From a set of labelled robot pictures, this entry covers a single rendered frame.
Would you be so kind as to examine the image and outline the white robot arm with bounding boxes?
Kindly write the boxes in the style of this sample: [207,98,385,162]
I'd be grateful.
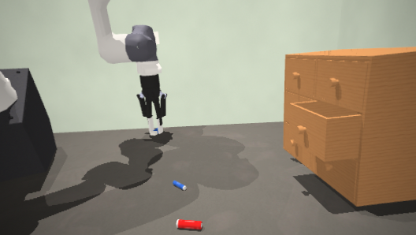
[0,0,162,112]

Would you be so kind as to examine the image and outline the wooden chest of drawers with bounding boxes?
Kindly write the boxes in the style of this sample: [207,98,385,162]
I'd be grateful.
[284,47,416,207]

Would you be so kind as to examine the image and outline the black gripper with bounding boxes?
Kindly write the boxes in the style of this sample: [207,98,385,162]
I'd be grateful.
[136,74,167,134]

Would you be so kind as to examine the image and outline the blue battery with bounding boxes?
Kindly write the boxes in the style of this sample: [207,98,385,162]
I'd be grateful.
[173,181,186,190]

